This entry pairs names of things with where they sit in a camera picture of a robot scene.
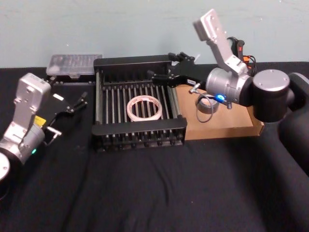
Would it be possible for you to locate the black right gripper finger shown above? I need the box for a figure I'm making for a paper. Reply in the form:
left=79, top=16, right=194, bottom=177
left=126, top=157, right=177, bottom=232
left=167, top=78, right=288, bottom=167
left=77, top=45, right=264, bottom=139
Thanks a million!
left=146, top=70, right=181, bottom=88
left=168, top=51, right=196, bottom=65

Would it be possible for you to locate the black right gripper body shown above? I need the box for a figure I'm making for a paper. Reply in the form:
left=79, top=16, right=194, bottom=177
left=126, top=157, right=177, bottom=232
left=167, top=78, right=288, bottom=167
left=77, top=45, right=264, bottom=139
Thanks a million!
left=168, top=60, right=210, bottom=89

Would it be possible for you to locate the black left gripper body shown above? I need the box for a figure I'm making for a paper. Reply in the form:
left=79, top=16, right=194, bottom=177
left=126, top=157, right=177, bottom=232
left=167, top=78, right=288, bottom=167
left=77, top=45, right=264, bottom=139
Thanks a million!
left=35, top=90, right=74, bottom=136

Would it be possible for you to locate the roll of white tape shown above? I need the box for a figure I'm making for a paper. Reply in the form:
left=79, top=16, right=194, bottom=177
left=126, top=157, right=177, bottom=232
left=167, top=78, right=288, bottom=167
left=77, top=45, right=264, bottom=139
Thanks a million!
left=126, top=95, right=163, bottom=122

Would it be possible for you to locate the clear plastic case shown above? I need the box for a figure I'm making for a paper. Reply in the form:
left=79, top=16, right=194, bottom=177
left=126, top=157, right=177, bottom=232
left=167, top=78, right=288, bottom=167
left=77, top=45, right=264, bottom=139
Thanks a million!
left=45, top=54, right=103, bottom=78

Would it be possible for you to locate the roll of silver tape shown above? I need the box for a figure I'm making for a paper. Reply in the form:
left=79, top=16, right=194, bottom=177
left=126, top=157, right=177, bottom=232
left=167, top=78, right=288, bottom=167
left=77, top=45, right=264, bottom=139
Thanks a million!
left=195, top=95, right=221, bottom=114

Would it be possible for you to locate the black rack with steel bars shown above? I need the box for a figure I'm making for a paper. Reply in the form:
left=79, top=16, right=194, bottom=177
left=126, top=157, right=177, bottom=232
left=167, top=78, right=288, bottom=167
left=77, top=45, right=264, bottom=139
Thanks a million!
left=91, top=55, right=188, bottom=153

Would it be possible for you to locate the shallow brown cardboard tray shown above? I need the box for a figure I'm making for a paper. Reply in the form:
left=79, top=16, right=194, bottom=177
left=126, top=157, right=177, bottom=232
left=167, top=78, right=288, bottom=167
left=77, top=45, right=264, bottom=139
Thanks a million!
left=174, top=84, right=265, bottom=141

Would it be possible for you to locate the black table cloth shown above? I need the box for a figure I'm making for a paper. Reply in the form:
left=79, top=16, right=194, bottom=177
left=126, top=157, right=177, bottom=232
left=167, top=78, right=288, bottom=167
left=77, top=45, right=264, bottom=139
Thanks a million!
left=0, top=61, right=309, bottom=232

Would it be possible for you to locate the thin dark right wrist cable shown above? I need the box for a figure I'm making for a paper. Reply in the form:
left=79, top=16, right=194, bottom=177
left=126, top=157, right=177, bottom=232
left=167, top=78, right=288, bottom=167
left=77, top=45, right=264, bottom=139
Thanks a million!
left=189, top=83, right=219, bottom=123

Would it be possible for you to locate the black corded tool red switch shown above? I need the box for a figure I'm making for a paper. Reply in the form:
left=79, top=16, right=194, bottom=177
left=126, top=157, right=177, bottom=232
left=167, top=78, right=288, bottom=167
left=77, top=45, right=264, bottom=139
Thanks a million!
left=227, top=36, right=257, bottom=71

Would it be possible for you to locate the plain pale wall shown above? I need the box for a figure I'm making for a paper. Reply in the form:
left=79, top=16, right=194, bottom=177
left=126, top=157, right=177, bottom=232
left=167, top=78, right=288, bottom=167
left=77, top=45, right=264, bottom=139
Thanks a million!
left=0, top=0, right=309, bottom=70

